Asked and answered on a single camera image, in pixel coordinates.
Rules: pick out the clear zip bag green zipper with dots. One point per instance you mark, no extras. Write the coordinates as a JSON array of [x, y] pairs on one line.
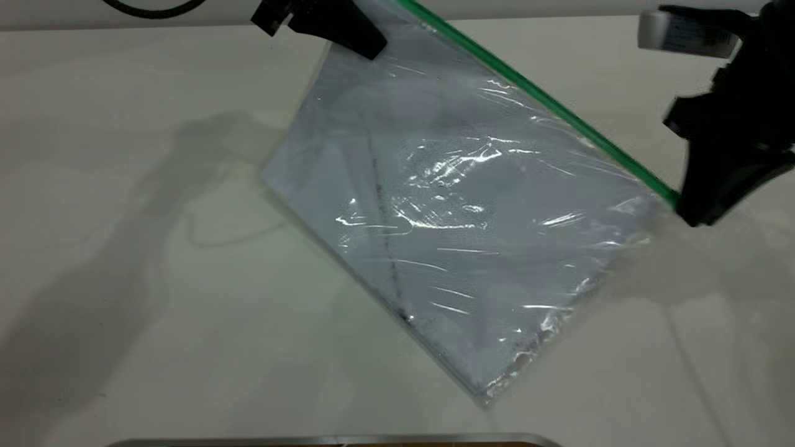
[[472, 205]]

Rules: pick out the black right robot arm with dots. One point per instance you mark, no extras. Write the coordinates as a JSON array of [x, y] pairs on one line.
[[781, 18]]

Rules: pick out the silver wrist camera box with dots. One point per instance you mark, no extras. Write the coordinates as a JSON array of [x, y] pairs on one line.
[[683, 34]]

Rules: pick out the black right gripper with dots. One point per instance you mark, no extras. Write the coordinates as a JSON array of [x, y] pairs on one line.
[[745, 105]]

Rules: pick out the grey metal rim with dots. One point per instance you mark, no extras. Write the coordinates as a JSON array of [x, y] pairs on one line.
[[248, 442]]

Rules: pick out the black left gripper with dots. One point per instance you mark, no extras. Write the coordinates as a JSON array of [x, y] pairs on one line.
[[273, 15]]

